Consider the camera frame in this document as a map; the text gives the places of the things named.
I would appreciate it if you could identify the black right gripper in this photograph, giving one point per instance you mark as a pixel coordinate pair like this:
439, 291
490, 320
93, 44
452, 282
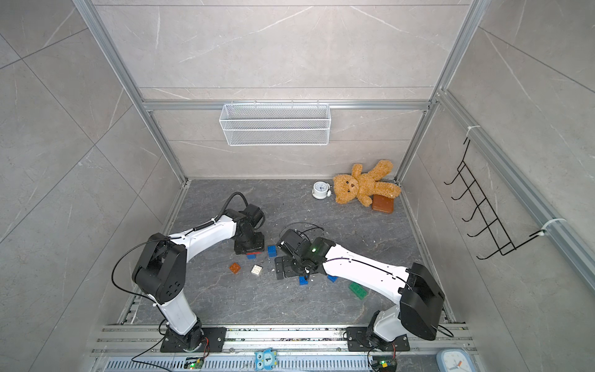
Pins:
289, 271

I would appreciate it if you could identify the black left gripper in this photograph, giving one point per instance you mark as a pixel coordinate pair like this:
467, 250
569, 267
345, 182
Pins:
260, 246

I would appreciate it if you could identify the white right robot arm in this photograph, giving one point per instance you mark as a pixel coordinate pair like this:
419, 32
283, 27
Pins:
418, 299

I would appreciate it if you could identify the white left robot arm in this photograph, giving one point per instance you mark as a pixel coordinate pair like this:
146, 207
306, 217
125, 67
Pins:
160, 272

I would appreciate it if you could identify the white lego brick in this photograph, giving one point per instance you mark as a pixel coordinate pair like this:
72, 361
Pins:
257, 270

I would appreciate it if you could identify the orange lego brick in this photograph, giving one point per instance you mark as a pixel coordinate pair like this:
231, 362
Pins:
235, 268

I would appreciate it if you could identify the green lego brick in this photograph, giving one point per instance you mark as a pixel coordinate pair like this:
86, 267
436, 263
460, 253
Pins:
358, 290

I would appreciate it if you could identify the white alarm clock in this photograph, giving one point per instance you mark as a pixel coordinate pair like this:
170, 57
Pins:
321, 190

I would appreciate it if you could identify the brown teddy bear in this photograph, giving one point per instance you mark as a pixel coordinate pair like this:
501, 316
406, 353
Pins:
362, 186

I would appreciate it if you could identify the brown leather wallet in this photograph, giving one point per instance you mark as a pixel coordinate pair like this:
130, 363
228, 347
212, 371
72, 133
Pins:
382, 204

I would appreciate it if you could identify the blue owl figurine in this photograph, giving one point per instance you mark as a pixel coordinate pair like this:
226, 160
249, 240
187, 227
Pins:
265, 360

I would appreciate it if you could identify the white blue desk clock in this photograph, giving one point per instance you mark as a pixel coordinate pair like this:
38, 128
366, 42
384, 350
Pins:
454, 360

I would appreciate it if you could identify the white wire mesh basket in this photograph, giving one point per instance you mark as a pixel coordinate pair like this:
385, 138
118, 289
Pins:
276, 124

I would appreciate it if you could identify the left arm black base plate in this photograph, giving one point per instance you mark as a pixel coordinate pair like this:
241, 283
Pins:
198, 339

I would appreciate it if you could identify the black wire hook rack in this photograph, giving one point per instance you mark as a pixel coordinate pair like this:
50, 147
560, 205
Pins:
484, 211

